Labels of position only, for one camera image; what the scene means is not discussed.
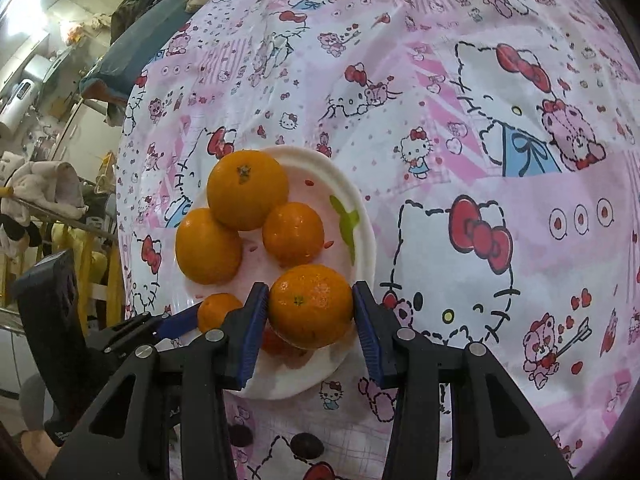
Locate dark grape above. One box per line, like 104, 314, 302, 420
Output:
228, 424, 254, 448
290, 432, 324, 460

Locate large red tomato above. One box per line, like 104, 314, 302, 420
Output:
262, 325, 307, 359

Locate hidden tangerine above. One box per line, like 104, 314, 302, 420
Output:
268, 263, 354, 350

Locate large orange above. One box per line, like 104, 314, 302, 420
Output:
206, 150, 290, 231

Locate small tangerine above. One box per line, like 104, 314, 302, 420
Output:
196, 292, 243, 333

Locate yellow wooden rack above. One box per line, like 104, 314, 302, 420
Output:
1, 220, 124, 332

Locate pink strawberry pattern plate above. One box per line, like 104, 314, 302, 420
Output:
163, 146, 376, 400

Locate beige plush jacket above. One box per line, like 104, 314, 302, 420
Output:
1, 151, 88, 226

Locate pink cartoon cat bedsheet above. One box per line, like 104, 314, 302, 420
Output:
116, 0, 639, 474

